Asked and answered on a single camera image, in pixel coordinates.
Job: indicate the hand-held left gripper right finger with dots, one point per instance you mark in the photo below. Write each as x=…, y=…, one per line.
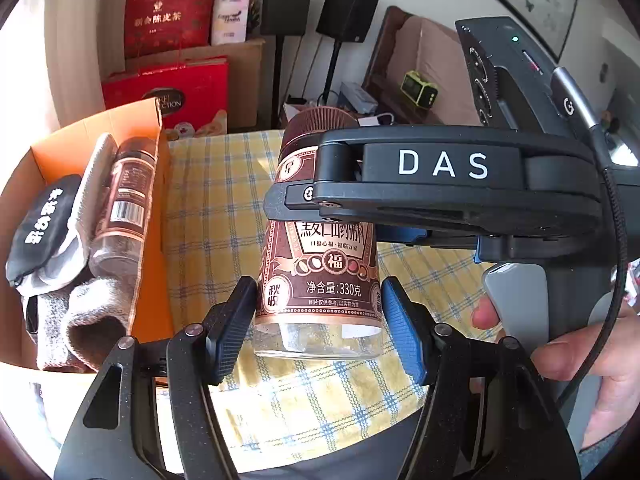
x=400, y=330

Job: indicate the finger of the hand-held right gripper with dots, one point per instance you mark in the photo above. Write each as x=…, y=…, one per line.
x=295, y=202

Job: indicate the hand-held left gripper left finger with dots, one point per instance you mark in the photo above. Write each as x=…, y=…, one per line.
x=230, y=330

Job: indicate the brown labelled jar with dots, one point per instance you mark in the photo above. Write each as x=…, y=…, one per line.
x=320, y=270
x=125, y=200

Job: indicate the orange cardboard box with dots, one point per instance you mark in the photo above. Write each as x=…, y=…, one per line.
x=150, y=260

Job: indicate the grey white mesh cloth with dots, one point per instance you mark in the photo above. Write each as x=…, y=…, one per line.
x=92, y=180

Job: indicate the black printed eye mask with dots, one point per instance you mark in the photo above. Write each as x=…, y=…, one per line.
x=42, y=220

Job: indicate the person's right hand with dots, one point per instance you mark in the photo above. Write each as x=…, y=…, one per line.
x=575, y=355

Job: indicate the yellow plaid blanket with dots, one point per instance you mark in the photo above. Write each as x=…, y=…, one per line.
x=210, y=220

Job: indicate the white grey box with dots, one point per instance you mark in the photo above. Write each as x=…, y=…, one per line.
x=357, y=96

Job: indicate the large brown cardboard box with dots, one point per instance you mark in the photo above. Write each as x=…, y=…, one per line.
x=245, y=85

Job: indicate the red chocolate gift bag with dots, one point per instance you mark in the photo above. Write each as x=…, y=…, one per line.
x=200, y=90

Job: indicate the green alarm clock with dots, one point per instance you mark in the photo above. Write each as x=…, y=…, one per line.
x=420, y=90

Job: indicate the white tissue pack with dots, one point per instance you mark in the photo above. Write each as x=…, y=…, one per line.
x=229, y=20

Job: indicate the black speaker on stand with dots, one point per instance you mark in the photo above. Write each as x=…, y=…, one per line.
x=287, y=2
x=345, y=12

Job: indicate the dark floral bag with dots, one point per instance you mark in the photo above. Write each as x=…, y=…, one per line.
x=255, y=5

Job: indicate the red gift bag gold characters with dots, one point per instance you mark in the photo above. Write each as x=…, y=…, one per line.
x=165, y=15

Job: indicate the white sheer curtain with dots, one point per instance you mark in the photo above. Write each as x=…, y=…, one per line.
x=30, y=85

